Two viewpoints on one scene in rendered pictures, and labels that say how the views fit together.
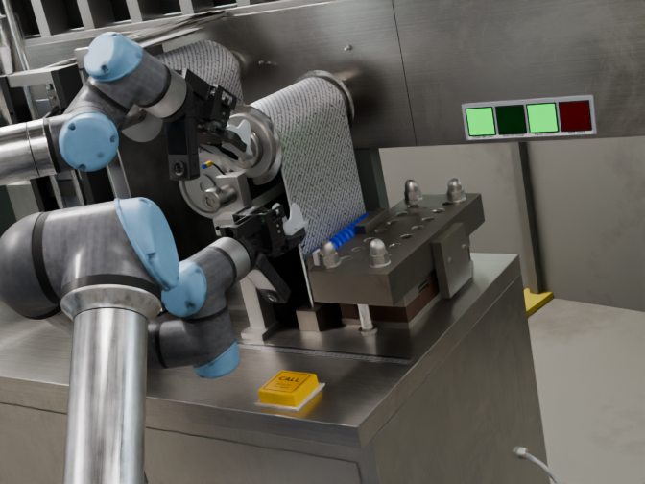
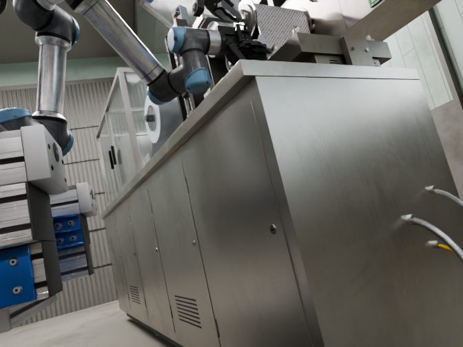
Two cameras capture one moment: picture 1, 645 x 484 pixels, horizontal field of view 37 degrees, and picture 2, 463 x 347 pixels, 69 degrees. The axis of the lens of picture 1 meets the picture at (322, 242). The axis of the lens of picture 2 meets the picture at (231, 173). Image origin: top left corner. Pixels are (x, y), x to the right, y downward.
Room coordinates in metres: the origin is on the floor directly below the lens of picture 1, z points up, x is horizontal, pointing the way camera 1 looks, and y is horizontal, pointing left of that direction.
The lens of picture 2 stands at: (0.56, -0.22, 0.55)
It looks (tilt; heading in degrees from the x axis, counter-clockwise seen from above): 9 degrees up; 25
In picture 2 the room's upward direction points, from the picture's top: 13 degrees counter-clockwise
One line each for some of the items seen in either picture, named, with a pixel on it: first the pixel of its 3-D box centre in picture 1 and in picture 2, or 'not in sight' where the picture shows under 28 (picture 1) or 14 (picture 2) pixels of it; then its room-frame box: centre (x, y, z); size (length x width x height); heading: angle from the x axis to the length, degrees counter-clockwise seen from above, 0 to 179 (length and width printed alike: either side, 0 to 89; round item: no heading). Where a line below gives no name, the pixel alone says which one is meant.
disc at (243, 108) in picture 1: (248, 145); (244, 21); (1.66, 0.09, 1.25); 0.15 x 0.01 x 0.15; 54
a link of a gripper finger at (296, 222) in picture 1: (296, 218); (262, 43); (1.60, 0.04, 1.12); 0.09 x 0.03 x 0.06; 143
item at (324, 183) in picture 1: (326, 195); (290, 48); (1.72, -0.03, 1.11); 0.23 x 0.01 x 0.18; 144
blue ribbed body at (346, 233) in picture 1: (345, 238); not in sight; (1.70, -0.04, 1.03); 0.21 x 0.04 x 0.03; 144
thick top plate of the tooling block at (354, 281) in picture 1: (402, 244); (330, 60); (1.68, -0.15, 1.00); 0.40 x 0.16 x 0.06; 144
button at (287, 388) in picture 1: (288, 388); not in sight; (1.37, 0.10, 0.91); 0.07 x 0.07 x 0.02; 54
